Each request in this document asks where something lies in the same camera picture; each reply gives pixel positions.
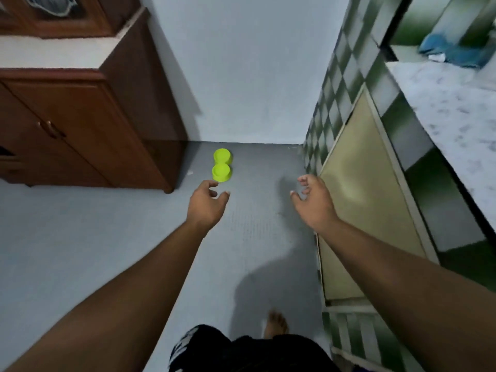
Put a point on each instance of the person's left hand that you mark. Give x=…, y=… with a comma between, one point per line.
x=203, y=211

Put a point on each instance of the person's right hand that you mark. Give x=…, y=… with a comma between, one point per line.
x=317, y=207

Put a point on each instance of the person's left thumb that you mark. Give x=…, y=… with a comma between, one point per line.
x=223, y=200

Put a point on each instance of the person's right thumb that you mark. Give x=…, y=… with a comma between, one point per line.
x=297, y=200

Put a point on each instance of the person's left forearm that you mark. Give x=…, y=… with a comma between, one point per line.
x=116, y=309

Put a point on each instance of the person's right forearm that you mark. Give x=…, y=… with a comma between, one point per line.
x=407, y=294

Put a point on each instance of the lime green plastic bowl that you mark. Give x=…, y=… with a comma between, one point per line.
x=223, y=155
x=221, y=172

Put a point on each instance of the cream under-counter cabinet door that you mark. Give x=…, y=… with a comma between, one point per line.
x=360, y=182

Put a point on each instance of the person's bare foot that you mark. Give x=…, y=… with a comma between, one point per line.
x=276, y=325

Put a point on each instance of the brown wooden floor cabinet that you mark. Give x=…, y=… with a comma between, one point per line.
x=116, y=112

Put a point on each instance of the black shorts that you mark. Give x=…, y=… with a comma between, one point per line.
x=248, y=354

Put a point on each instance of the white marble countertop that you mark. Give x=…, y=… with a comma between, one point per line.
x=457, y=112

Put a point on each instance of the white paper scrap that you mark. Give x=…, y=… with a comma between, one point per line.
x=437, y=57

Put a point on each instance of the blue cloth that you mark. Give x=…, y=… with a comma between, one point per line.
x=461, y=54

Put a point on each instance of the brown wooden glass-door cabinet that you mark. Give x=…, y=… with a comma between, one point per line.
x=97, y=15

